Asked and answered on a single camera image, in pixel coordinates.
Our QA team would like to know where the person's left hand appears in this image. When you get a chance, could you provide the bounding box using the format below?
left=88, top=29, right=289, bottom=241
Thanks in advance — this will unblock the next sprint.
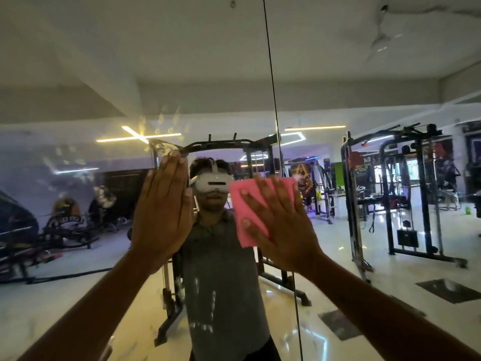
left=129, top=150, right=194, bottom=273

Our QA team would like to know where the large wall mirror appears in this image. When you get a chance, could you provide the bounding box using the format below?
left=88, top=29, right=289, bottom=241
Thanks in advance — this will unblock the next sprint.
left=0, top=0, right=481, bottom=361

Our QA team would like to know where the pink cloth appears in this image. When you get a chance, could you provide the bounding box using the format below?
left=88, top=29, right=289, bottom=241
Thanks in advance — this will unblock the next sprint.
left=229, top=177, right=298, bottom=249

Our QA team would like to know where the person's left forearm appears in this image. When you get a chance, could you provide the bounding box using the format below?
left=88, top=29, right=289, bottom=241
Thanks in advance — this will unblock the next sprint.
left=17, top=251, right=160, bottom=361

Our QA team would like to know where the person's right hand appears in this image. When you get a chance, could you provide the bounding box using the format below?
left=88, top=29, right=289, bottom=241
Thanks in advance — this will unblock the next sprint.
left=239, top=174, right=325, bottom=277

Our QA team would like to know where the person's right forearm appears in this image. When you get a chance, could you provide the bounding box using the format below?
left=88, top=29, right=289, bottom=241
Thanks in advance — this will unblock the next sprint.
left=302, top=255, right=481, bottom=361

